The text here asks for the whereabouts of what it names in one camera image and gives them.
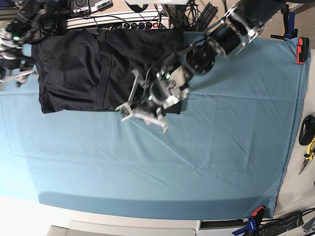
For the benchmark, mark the white power strip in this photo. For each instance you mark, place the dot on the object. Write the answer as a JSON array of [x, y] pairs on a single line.
[[158, 23]]

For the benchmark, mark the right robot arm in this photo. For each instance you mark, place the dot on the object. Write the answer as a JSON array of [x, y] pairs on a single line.
[[23, 29]]

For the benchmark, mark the black computer mouse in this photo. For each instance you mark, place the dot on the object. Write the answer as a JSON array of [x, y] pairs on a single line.
[[307, 130]]

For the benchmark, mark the teal table cloth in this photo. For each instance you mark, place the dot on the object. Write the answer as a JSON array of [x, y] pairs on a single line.
[[224, 156]]

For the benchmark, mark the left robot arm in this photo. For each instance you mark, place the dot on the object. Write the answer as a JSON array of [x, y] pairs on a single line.
[[239, 26]]

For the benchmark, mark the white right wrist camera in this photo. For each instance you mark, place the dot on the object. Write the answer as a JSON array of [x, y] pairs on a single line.
[[20, 78]]

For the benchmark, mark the blue orange clamp bottom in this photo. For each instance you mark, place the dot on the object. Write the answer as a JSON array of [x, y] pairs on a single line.
[[253, 224]]

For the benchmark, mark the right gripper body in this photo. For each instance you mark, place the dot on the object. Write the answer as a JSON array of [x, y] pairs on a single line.
[[13, 58]]

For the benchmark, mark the yellow handled pliers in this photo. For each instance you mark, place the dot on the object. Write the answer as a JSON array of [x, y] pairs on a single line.
[[308, 156]]

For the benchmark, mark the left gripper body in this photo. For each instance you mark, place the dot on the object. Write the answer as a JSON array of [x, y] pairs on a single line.
[[166, 96]]

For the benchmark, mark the blue clamp top right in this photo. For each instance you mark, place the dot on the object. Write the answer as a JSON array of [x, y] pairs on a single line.
[[289, 30]]

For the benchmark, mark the orange black clamp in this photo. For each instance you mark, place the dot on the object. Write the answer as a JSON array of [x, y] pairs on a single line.
[[302, 49]]

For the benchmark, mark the black T-shirt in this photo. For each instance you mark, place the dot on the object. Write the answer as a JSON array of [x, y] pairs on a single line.
[[81, 71]]

